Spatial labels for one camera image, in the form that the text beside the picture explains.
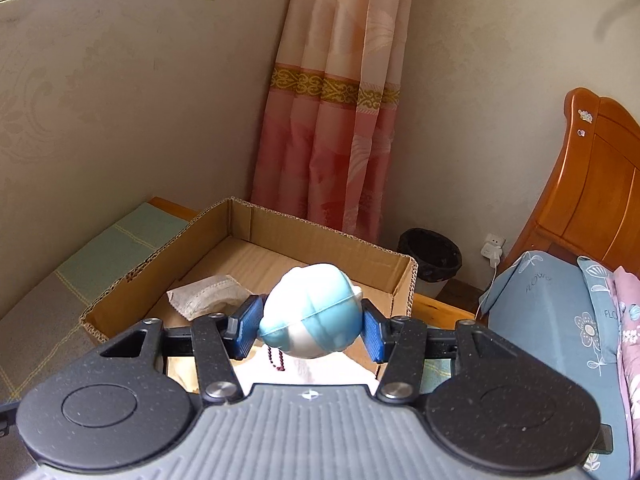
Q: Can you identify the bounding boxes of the blue and white squishy ball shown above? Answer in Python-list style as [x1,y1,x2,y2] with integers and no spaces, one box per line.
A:
[258,262,365,360]

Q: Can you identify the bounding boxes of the wooden bed headboard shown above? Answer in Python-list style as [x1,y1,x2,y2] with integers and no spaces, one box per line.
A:
[499,87,640,281]

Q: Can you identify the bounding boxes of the pink floral quilt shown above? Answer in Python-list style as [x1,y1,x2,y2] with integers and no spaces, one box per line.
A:
[612,266,640,480]

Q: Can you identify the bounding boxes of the white wall socket with charger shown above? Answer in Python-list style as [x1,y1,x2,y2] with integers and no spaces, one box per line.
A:
[479,233,507,262]

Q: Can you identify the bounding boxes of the blue floral bed sheet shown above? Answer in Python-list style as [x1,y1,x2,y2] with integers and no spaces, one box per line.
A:
[486,250,633,480]

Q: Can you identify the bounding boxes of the black trash bin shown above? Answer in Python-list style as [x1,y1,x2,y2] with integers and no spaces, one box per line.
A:
[397,228,464,299]

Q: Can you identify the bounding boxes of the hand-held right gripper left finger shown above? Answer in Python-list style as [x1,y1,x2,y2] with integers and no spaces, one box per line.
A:
[102,294,266,404]

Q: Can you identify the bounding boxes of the pink patterned curtain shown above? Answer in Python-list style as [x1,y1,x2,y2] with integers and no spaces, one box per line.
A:
[250,0,416,251]

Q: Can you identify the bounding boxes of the white charging cable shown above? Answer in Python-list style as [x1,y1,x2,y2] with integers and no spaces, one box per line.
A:
[476,259,502,323]

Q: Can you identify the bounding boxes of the dark red bead string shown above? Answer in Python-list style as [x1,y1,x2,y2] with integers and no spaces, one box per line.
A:
[264,344,290,374]

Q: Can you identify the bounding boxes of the plaid grey and green blanket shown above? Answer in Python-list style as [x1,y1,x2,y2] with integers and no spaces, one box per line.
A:
[0,202,197,404]

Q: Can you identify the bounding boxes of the white cloth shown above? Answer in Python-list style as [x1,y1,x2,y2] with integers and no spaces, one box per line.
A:
[234,345,379,389]

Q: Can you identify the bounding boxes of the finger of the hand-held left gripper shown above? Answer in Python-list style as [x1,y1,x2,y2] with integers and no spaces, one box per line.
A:
[0,401,21,437]

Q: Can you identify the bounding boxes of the cardboard box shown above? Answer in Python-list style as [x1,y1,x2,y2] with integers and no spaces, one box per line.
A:
[80,197,420,391]

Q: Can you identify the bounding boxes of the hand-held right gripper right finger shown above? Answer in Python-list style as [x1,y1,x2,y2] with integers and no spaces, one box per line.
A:
[360,298,507,404]

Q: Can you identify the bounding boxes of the blue floral pillow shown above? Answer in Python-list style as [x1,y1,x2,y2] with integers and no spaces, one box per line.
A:
[576,255,627,367]

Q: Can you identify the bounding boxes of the grey face mask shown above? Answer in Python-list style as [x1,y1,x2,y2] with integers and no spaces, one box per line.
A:
[166,274,257,322]

